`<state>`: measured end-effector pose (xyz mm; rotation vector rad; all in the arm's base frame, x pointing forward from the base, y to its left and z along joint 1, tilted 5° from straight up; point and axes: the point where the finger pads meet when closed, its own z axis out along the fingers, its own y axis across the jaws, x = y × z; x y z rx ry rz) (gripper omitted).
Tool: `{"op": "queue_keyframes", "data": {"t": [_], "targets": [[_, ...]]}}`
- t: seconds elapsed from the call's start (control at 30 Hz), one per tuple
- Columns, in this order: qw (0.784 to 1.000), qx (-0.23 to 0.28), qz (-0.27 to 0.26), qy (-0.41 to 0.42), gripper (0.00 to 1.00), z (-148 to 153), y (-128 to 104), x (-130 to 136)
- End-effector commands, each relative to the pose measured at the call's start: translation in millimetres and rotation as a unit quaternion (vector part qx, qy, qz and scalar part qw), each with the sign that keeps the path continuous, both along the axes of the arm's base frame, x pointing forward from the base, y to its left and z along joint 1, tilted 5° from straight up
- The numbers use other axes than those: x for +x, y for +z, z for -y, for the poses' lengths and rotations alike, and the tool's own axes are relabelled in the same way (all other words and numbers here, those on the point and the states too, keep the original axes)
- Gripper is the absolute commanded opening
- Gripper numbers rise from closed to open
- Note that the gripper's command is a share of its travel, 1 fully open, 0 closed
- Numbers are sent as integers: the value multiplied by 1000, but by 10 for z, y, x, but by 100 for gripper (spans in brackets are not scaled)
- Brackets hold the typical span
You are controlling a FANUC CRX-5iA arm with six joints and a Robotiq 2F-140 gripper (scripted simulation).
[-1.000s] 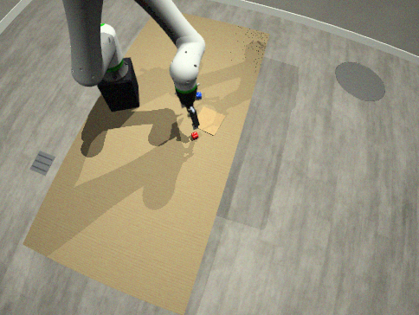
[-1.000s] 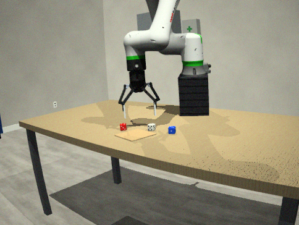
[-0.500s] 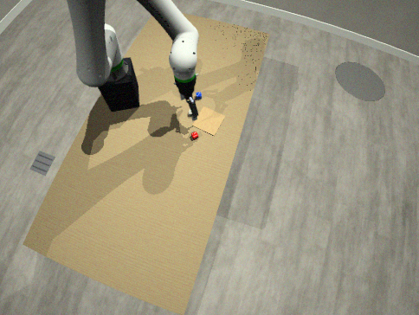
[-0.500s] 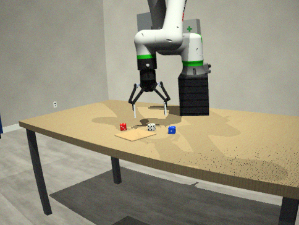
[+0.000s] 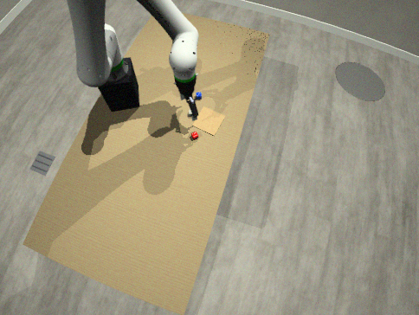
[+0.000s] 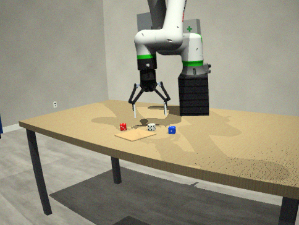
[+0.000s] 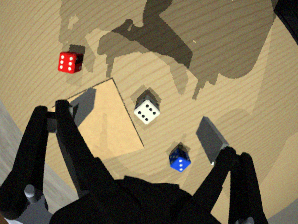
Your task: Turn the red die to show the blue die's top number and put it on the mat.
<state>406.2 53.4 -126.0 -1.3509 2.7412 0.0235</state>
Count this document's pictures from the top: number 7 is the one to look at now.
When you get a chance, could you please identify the blue die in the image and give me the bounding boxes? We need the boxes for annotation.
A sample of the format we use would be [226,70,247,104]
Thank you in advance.
[169,148,191,172]

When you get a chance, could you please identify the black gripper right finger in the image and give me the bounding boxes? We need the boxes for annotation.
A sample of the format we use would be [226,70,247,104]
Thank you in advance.
[171,116,268,224]

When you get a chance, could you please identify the tan square mat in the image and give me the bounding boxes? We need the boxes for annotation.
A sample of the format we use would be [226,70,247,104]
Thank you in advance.
[78,79,144,160]

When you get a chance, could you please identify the white die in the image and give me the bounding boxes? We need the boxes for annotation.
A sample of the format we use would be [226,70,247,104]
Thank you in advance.
[134,95,160,124]

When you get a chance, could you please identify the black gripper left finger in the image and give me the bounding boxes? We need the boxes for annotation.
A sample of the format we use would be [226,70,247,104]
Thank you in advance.
[0,88,143,224]

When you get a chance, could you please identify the red die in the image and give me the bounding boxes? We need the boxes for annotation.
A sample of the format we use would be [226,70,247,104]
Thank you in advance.
[58,51,83,74]

